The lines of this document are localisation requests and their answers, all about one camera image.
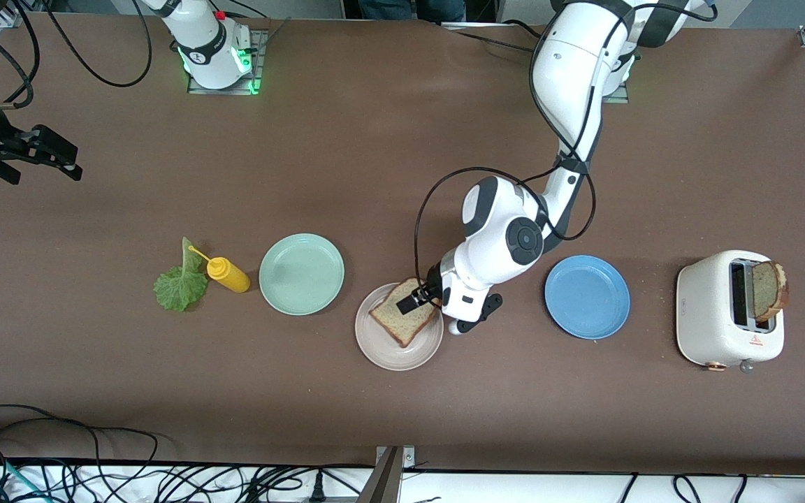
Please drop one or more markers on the brown bread slice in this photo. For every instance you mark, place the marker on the brown bread slice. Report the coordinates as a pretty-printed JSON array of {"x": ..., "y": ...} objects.
[
  {"x": 769, "y": 293},
  {"x": 399, "y": 325}
]

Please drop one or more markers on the yellow mustard squeeze bottle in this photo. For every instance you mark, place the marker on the yellow mustard squeeze bottle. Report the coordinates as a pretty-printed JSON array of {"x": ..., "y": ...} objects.
[{"x": 231, "y": 276}]

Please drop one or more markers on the green lettuce leaf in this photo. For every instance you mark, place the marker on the green lettuce leaf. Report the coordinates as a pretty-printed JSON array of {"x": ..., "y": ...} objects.
[{"x": 180, "y": 286}]

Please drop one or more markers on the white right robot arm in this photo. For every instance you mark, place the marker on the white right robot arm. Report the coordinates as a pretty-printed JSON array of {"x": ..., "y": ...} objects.
[{"x": 207, "y": 42}]

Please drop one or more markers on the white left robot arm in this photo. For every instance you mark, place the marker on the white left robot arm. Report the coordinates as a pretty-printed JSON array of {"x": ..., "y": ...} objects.
[{"x": 570, "y": 63}]

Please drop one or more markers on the beige plate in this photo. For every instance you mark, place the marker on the beige plate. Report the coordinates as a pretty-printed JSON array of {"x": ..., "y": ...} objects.
[{"x": 388, "y": 353}]

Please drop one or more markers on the mint green plate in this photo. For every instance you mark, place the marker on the mint green plate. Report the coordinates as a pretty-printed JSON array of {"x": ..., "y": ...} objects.
[{"x": 301, "y": 274}]

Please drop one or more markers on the blue plate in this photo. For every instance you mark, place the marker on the blue plate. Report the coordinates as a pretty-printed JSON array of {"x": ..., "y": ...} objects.
[{"x": 587, "y": 297}]

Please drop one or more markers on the black power plug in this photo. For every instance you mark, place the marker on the black power plug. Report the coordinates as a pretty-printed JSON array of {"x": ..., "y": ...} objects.
[{"x": 317, "y": 489}]

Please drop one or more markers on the white two-slot toaster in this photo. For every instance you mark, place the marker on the white two-slot toaster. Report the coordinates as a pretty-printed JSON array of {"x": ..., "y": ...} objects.
[{"x": 706, "y": 314}]

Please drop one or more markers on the person in blue jeans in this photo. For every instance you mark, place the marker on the person in blue jeans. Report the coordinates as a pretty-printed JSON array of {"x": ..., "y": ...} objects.
[{"x": 409, "y": 8}]

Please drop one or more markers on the grey metal table bracket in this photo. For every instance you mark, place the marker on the grey metal table bracket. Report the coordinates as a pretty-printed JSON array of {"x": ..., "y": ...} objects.
[{"x": 388, "y": 482}]

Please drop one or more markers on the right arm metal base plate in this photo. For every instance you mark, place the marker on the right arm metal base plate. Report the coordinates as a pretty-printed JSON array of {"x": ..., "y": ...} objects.
[{"x": 258, "y": 42}]

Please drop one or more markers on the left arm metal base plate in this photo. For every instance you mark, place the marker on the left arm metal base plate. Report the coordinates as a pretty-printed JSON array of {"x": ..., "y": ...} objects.
[{"x": 619, "y": 94}]

